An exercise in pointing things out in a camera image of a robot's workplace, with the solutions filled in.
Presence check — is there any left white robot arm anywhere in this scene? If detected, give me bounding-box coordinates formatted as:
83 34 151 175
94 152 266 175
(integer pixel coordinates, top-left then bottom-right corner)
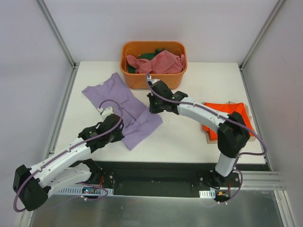
13 113 124 212

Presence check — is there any orange folded t shirt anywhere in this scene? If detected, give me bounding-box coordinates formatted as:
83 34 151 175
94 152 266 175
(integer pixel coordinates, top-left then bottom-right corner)
201 101 253 141

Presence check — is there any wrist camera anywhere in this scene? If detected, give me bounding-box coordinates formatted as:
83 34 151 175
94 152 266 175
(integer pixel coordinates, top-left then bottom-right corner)
147 79 159 87
97 107 114 117

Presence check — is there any aluminium frame post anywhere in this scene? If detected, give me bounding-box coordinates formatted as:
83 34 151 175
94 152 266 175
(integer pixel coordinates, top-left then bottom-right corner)
35 0 78 70
239 0 286 71

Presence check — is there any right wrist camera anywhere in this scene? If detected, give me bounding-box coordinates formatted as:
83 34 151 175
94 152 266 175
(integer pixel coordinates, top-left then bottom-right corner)
147 79 159 87

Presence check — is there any pink t shirt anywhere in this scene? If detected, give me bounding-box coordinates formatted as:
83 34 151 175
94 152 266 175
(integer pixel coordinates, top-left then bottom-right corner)
126 50 186 74

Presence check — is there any left white cable duct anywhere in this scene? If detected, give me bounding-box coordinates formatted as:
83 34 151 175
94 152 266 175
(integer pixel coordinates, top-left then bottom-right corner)
53 186 114 197

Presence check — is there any right white cable duct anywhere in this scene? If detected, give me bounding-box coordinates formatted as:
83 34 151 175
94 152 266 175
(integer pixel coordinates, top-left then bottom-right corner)
199 190 232 199

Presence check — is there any right aluminium frame post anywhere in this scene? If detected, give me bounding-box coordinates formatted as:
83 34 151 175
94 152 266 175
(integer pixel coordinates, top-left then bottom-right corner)
239 0 286 71

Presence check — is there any green t shirt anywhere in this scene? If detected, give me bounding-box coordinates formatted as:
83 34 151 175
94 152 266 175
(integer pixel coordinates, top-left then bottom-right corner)
126 48 166 74

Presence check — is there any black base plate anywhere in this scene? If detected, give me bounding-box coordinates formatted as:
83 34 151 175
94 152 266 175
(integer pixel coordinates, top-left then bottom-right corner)
45 159 272 198

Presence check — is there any lavender t shirt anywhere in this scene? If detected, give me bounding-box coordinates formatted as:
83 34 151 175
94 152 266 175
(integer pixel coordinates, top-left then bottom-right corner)
82 73 163 150

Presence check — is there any front aluminium rail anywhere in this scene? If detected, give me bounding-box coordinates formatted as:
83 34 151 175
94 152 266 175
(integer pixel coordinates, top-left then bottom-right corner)
30 165 287 191

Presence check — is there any white cable duct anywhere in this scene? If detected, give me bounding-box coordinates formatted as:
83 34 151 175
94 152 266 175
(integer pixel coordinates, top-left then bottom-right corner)
53 186 114 197
199 190 232 199

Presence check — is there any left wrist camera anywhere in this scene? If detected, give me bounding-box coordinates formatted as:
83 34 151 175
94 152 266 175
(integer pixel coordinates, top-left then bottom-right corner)
97 107 114 117

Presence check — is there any orange plastic bin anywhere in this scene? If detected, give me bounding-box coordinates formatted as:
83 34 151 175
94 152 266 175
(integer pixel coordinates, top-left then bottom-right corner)
120 41 187 89

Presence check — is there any left aluminium frame post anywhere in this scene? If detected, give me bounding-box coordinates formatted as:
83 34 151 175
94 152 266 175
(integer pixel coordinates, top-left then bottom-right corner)
35 0 78 70

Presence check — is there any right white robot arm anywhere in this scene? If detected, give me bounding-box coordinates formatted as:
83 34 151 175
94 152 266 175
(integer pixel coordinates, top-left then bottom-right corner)
147 79 250 189

